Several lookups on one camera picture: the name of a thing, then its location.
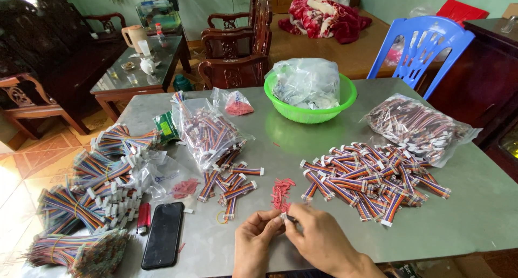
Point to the flat clear bag, red pins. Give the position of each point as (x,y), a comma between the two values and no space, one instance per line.
(174,181)

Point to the red and white blanket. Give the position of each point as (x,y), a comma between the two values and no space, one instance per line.
(323,21)

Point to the small bag of red pins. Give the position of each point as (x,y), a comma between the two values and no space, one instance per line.
(236,104)

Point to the white teapot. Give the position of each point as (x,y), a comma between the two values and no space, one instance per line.
(147,66)

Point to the clear drinking glass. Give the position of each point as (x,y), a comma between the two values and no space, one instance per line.
(144,48)

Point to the dark green jar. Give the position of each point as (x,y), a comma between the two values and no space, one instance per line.
(183,83)

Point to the green plastic basin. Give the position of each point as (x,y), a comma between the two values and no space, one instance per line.
(311,112)

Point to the red lighter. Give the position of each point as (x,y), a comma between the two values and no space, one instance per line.
(143,218)

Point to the beige electric kettle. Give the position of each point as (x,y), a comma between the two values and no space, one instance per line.
(133,37)

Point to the yellow rubber band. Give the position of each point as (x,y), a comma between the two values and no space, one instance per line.
(218,219)

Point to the wooden bed platform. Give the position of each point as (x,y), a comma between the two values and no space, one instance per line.
(344,55)

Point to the carved wooden bench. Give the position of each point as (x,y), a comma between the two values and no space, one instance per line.
(36,59)

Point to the black smartphone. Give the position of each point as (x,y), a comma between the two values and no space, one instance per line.
(162,235)

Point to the crumpled clear plastic bags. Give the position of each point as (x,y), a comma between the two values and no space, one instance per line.
(305,83)

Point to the glass fish tank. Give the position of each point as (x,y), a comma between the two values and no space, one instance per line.
(158,14)

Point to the blue plastic chair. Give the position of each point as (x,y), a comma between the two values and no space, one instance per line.
(421,47)

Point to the person's right hand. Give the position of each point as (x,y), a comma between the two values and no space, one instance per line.
(323,241)

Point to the carved wooden armchair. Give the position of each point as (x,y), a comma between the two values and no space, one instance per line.
(238,47)

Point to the pile of small red pins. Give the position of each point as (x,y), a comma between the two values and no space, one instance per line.
(281,193)

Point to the green packet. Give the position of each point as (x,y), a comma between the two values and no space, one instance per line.
(166,128)

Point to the dark wooden cabinet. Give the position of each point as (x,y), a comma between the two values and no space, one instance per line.
(481,79)

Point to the glass-topped wooden coffee table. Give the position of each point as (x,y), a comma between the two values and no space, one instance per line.
(137,79)

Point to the person's left hand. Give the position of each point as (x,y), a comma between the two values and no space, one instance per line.
(251,245)

